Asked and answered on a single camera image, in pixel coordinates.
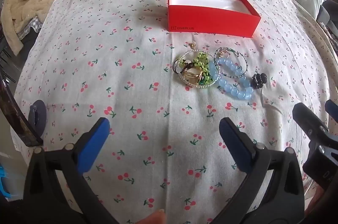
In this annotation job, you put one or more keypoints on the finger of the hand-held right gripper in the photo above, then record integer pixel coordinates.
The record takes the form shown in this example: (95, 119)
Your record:
(309, 121)
(332, 109)

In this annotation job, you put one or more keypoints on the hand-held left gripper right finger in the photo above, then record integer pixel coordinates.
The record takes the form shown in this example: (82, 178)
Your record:
(235, 146)

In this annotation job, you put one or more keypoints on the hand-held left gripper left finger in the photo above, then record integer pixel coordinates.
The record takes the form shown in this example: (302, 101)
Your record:
(93, 146)

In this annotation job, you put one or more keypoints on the black beaded ornament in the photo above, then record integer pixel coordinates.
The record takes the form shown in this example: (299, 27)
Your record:
(258, 80)

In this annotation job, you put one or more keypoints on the gold bangle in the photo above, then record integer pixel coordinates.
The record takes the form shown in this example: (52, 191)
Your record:
(192, 77)

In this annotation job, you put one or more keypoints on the small gold earring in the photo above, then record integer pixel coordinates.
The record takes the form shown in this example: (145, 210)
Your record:
(192, 45)

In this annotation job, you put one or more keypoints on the red cardboard box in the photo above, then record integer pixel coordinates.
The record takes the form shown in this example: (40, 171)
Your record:
(211, 21)

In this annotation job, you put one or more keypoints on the person's right hand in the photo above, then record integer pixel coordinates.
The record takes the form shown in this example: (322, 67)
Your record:
(315, 200)

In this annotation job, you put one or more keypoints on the person's left hand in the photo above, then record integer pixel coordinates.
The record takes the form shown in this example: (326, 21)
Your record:
(155, 217)

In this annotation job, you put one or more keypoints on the dark grey round disc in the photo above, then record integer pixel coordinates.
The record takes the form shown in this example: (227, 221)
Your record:
(37, 119)

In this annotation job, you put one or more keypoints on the dark glossy board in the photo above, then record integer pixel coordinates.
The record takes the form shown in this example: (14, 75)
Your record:
(15, 118)

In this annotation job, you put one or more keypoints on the cherry print cloth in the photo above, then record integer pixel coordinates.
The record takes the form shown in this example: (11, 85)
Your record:
(105, 60)

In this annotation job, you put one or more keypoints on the blue plastic object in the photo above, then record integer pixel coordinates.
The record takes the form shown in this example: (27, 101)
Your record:
(4, 181)

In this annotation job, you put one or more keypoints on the grey plaid cloth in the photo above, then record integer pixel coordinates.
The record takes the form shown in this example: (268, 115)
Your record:
(29, 27)

